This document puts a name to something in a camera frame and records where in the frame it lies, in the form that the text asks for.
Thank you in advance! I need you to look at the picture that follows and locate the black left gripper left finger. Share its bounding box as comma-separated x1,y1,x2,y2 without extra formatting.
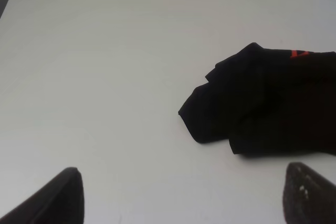
1,167,85,224

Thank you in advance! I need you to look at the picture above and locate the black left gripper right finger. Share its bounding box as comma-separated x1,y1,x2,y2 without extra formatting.
282,162,335,224

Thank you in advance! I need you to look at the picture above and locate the black printed t-shirt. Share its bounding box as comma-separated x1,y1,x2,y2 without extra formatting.
179,43,335,156

